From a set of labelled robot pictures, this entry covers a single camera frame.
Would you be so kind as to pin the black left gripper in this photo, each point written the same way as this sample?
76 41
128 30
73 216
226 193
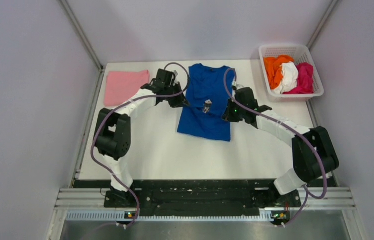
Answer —
180 101

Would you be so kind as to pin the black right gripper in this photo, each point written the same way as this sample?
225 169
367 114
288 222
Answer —
227 116

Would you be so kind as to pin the blue t shirt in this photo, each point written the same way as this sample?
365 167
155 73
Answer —
207 99

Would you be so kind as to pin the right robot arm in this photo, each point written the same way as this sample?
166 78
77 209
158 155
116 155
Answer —
313 155

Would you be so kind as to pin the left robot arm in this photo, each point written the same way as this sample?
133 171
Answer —
112 136

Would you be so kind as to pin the folded pink t shirt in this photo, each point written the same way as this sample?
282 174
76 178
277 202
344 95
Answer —
120 86

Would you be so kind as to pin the orange t shirt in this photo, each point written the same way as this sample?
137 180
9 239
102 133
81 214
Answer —
273 69

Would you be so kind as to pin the white t shirt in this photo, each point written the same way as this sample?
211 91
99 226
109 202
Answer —
288 81

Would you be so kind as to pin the magenta t shirt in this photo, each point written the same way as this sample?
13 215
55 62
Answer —
304 80

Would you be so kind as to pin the white plastic basket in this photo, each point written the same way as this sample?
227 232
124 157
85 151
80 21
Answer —
300 54

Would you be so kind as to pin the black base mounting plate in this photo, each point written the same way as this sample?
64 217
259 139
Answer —
195 198

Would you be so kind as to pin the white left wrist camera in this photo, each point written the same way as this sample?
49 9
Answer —
175 73

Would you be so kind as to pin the left corner metal post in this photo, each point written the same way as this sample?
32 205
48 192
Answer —
70 14

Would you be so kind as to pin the corner metal post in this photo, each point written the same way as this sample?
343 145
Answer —
326 15
70 14

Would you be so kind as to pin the right corner metal post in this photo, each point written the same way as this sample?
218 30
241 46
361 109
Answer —
326 15

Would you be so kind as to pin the white slotted cable duct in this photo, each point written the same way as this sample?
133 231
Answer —
128 216

